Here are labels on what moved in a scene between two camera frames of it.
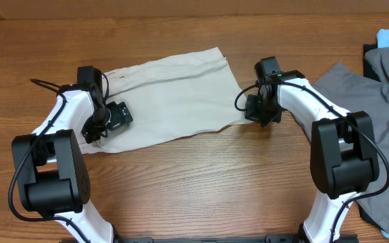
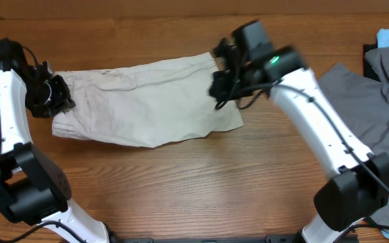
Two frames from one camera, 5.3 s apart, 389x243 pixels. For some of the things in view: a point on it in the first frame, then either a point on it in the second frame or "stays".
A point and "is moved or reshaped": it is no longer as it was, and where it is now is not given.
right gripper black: [253, 115] to [222, 85]
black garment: [368, 70] stays
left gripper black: [119, 114] to [63, 103]
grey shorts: [384, 94] stays
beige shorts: [178, 95] is moved or reshaped
